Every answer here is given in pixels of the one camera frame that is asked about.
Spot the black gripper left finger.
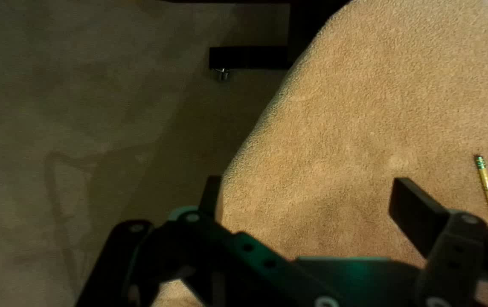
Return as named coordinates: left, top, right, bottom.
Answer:
left=197, top=176, right=221, bottom=221

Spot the tan suede tablecloth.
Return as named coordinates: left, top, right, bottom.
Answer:
left=156, top=0, right=488, bottom=307

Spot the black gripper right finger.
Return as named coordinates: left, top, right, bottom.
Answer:
left=388, top=178, right=450, bottom=258

